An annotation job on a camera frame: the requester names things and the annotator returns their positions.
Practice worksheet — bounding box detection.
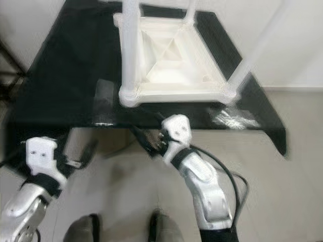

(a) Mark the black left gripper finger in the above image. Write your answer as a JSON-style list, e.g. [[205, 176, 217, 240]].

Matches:
[[83, 140, 100, 163]]

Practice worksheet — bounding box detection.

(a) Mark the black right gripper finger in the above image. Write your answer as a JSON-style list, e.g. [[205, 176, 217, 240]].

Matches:
[[153, 113, 171, 134], [131, 125, 158, 153]]

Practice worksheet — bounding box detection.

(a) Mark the white plastic table leg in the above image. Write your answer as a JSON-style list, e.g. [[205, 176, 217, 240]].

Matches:
[[120, 0, 143, 99], [184, 0, 200, 27], [139, 23, 152, 84], [224, 0, 294, 100]]

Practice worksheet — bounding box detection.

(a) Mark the white plastic children table top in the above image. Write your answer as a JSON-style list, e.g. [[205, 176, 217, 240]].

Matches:
[[113, 12, 241, 108]]

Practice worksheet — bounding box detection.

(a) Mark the clear plastic tape piece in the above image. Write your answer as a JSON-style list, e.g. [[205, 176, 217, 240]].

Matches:
[[93, 79, 118, 128], [211, 108, 261, 132]]

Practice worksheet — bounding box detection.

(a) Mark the grey robot left leg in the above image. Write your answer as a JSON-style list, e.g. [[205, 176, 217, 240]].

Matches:
[[63, 214, 101, 242]]

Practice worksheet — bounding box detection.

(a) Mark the black tablecloth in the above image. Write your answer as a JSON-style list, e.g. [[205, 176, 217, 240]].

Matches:
[[3, 0, 289, 163]]

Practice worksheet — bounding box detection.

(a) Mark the black metal folding rack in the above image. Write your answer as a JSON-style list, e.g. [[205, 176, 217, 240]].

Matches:
[[0, 42, 27, 102]]

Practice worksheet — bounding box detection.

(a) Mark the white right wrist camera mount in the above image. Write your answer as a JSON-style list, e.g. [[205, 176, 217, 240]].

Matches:
[[161, 114, 193, 163]]

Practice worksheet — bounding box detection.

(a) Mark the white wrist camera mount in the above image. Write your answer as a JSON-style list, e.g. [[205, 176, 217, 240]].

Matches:
[[25, 137, 58, 178], [161, 114, 193, 163]]

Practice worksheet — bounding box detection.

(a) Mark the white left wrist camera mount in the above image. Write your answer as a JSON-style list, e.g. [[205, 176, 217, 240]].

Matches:
[[25, 137, 58, 178]]

